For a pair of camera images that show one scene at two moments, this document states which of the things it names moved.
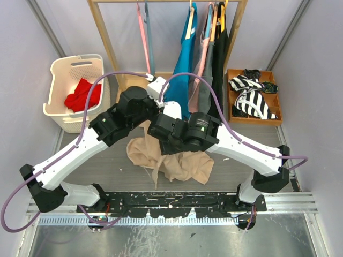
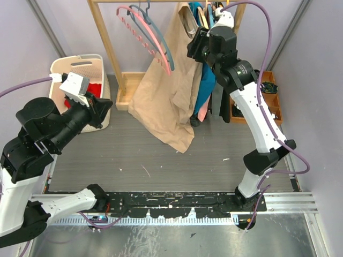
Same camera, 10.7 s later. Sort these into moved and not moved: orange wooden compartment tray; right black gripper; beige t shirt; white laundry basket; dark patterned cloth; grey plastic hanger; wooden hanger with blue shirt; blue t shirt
Moved: beige t shirt; right black gripper; wooden hanger with blue shirt; blue t shirt; grey plastic hanger
Not moved: orange wooden compartment tray; white laundry basket; dark patterned cloth
